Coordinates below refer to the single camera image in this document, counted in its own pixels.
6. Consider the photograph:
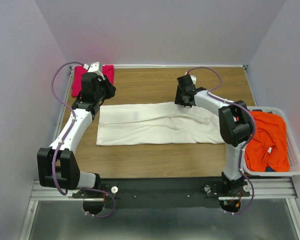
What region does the folded pink t shirt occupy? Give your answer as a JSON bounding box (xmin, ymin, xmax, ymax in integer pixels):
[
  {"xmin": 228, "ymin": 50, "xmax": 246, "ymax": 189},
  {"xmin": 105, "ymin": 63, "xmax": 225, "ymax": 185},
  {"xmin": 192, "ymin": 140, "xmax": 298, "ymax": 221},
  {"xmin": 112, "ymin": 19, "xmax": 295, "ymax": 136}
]
[{"xmin": 71, "ymin": 65, "xmax": 115, "ymax": 98}]

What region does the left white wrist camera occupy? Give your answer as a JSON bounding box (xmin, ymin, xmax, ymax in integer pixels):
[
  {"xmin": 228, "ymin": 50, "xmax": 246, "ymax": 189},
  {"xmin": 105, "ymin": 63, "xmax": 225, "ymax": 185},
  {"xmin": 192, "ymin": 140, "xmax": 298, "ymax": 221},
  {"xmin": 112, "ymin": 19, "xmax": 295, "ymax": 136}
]
[{"xmin": 83, "ymin": 61, "xmax": 103, "ymax": 76}]

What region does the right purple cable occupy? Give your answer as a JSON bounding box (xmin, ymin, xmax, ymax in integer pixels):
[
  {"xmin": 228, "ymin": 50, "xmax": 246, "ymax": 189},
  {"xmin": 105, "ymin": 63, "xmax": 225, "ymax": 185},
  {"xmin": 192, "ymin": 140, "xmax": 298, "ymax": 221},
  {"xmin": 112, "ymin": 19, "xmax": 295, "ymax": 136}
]
[{"xmin": 186, "ymin": 66, "xmax": 256, "ymax": 216}]

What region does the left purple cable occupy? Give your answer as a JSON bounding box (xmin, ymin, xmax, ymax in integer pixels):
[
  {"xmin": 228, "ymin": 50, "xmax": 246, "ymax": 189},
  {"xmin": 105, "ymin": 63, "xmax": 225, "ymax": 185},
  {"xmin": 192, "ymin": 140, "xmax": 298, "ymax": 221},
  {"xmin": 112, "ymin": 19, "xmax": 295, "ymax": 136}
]
[{"xmin": 51, "ymin": 61, "xmax": 117, "ymax": 219}]

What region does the purple cable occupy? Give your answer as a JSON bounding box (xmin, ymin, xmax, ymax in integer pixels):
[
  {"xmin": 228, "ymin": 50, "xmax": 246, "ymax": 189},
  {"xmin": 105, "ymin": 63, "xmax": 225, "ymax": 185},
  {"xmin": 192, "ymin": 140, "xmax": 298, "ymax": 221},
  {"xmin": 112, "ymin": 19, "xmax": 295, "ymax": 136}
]
[
  {"xmin": 186, "ymin": 66, "xmax": 256, "ymax": 216},
  {"xmin": 51, "ymin": 61, "xmax": 117, "ymax": 219}
]

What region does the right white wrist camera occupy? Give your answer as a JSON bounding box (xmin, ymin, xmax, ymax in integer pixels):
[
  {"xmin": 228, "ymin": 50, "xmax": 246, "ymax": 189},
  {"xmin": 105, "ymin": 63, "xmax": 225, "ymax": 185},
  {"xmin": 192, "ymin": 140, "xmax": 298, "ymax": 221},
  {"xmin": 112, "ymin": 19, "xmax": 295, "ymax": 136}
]
[{"xmin": 185, "ymin": 72, "xmax": 197, "ymax": 85}]

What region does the white plastic basket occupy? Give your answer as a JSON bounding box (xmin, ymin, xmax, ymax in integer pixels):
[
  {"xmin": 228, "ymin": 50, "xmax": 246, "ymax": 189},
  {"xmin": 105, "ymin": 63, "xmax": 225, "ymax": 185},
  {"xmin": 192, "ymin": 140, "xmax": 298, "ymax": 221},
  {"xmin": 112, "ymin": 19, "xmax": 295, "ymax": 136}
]
[{"xmin": 242, "ymin": 106, "xmax": 300, "ymax": 177}]

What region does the white t shirt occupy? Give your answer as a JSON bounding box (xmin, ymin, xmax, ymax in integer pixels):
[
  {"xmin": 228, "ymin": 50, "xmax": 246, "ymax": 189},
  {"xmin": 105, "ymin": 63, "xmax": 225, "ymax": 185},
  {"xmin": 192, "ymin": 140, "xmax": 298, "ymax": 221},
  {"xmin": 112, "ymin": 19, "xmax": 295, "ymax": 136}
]
[{"xmin": 96, "ymin": 102, "xmax": 224, "ymax": 146}]

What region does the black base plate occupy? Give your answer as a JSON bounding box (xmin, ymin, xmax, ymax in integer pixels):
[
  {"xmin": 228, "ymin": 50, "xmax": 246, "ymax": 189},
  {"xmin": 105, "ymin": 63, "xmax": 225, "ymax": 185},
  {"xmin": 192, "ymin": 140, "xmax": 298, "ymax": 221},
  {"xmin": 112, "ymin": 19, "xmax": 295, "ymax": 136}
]
[{"xmin": 72, "ymin": 177, "xmax": 250, "ymax": 209}]

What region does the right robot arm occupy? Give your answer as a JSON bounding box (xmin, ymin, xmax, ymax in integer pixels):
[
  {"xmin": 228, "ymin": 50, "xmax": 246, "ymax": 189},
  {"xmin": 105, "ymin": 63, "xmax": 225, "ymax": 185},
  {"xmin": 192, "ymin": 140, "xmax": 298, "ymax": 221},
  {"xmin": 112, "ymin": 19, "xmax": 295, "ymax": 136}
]
[{"xmin": 174, "ymin": 74, "xmax": 256, "ymax": 195}]

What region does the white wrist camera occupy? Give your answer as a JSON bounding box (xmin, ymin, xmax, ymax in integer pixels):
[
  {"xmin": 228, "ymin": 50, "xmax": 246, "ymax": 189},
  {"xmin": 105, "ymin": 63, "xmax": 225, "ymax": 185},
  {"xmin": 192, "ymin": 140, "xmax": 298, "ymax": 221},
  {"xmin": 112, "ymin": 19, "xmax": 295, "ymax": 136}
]
[
  {"xmin": 83, "ymin": 61, "xmax": 103, "ymax": 76},
  {"xmin": 185, "ymin": 72, "xmax": 197, "ymax": 85}
]

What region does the orange t shirt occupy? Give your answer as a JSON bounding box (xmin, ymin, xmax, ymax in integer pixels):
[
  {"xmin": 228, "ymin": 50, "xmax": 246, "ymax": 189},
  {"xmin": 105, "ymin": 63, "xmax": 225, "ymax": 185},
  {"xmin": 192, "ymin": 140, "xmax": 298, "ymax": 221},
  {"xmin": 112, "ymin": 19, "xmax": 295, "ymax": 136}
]
[{"xmin": 244, "ymin": 111, "xmax": 290, "ymax": 172}]

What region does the aluminium frame rail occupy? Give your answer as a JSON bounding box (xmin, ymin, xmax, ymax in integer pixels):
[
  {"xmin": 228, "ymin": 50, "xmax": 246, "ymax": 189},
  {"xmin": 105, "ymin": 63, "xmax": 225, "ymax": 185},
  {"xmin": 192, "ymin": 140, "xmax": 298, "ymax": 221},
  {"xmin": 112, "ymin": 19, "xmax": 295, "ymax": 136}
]
[{"xmin": 19, "ymin": 65, "xmax": 76, "ymax": 240}]

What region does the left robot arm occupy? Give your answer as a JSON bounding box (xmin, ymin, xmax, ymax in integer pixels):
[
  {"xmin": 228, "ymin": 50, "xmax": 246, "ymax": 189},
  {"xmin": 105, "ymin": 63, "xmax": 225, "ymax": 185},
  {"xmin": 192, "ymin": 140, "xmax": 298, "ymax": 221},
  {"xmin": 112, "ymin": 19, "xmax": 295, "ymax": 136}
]
[{"xmin": 37, "ymin": 72, "xmax": 116, "ymax": 195}]

